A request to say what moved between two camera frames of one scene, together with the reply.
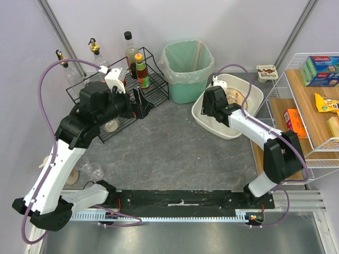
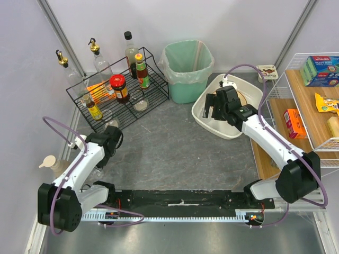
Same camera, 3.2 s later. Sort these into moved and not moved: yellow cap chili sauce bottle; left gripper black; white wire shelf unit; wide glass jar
Moved: left gripper black
Not moved: yellow cap chili sauce bottle; white wire shelf unit; wide glass jar
